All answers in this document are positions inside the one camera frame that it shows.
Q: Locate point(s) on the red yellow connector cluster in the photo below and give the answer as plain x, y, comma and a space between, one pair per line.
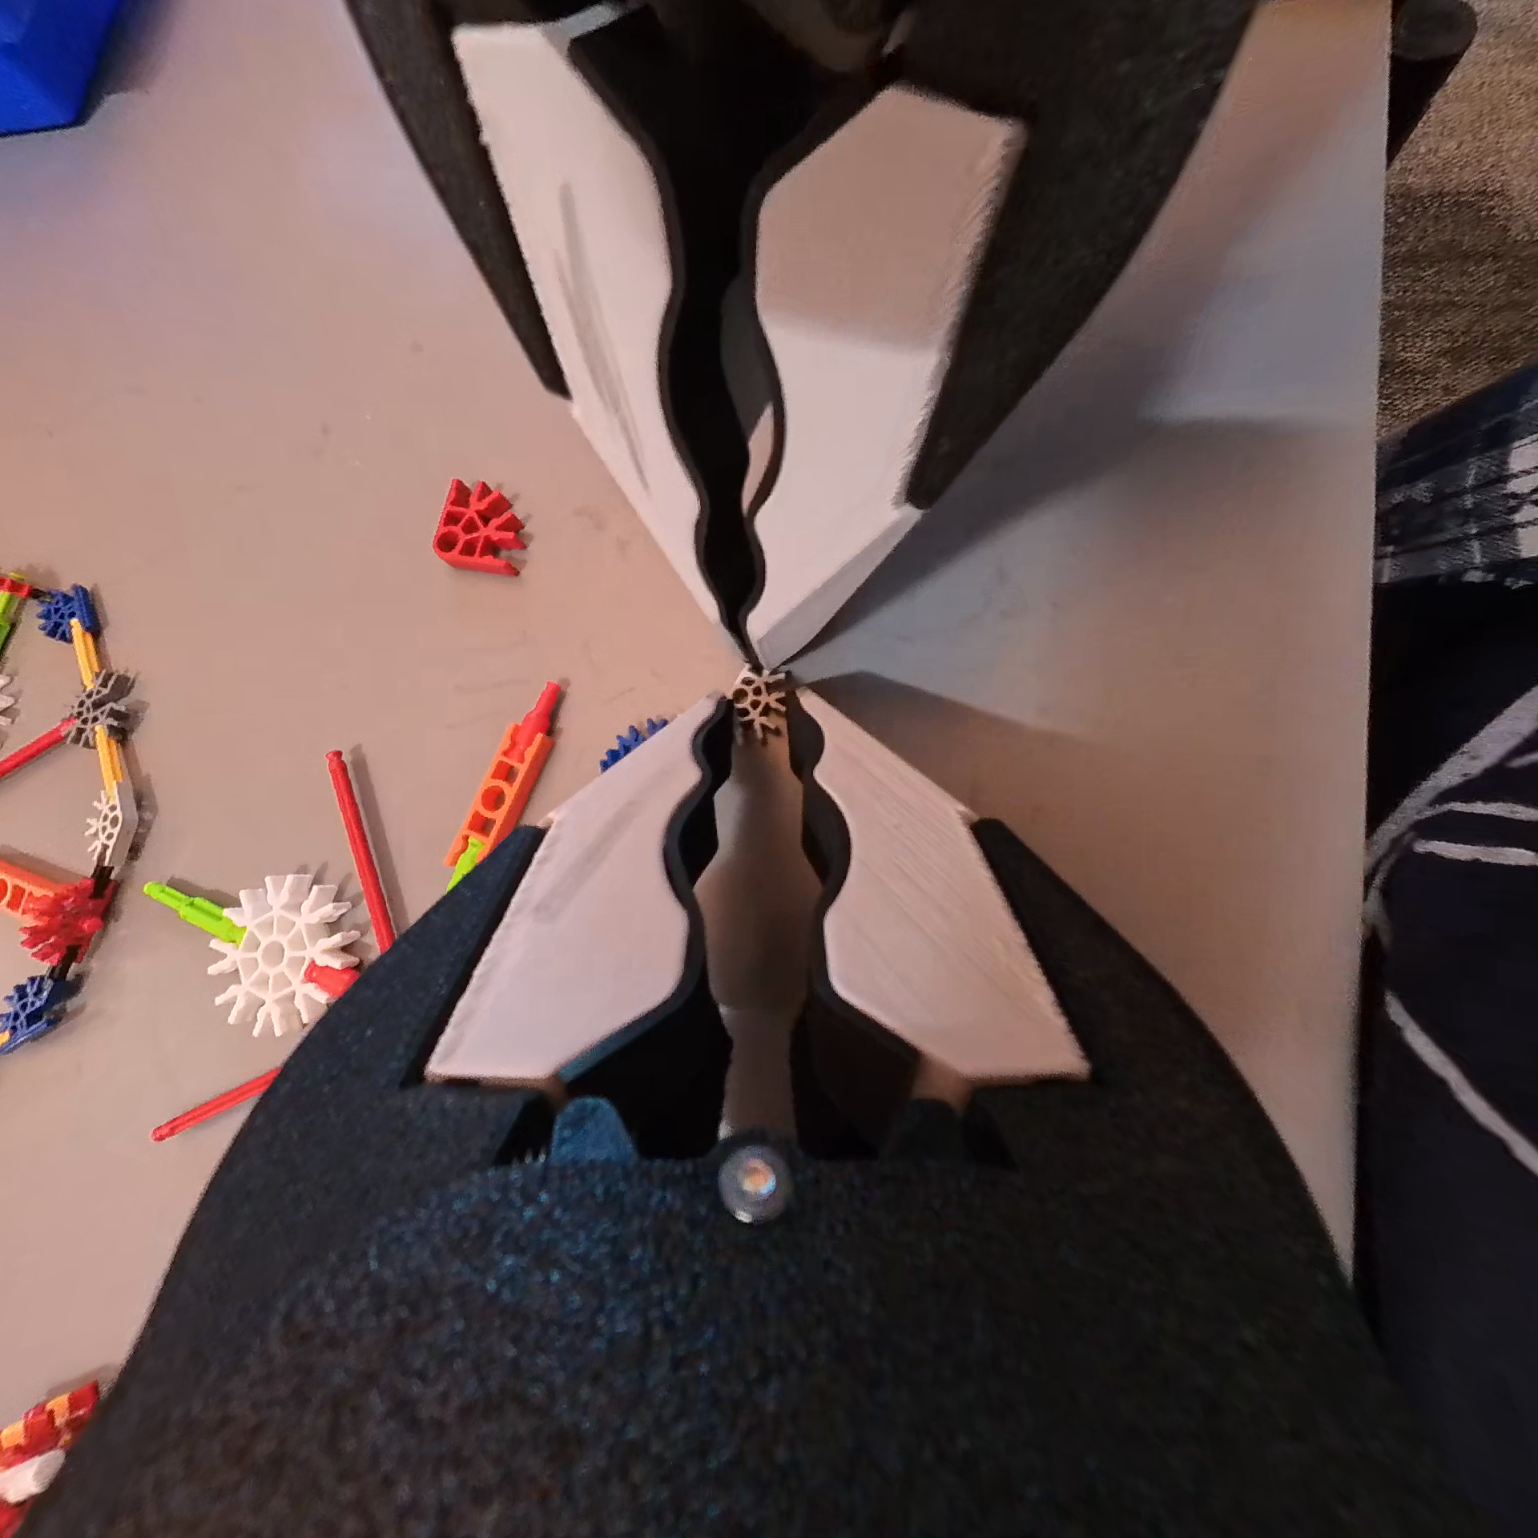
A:
42, 1443

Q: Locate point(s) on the black chair base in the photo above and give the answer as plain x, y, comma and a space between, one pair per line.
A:
1428, 61

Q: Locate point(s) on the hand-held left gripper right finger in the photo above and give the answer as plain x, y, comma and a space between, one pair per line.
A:
951, 949

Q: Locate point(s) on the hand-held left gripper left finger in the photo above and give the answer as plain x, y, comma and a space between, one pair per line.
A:
563, 949

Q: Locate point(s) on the pale grey small connector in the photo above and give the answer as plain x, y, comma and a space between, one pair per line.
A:
760, 698

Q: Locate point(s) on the green toy rod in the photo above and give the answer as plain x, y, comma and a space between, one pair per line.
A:
463, 867

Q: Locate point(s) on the red short toy rod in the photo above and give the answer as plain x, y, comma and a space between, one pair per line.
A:
545, 711

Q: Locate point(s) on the small red toy piece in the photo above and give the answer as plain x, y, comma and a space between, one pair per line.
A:
477, 535

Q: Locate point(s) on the colourful toy wheel model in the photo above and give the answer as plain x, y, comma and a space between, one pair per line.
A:
97, 711

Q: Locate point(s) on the blue ribbed storage bin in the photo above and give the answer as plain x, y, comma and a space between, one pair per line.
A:
52, 61

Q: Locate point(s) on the orange ladder connector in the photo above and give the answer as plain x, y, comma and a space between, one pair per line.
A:
500, 795

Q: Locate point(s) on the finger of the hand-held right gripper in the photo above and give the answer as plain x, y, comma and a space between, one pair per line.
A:
863, 300
578, 243

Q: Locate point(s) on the dark printed t-shirt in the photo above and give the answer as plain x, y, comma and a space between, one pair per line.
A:
1470, 961

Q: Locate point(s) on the half-built spoke toy model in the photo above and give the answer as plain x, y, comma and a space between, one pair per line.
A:
283, 949

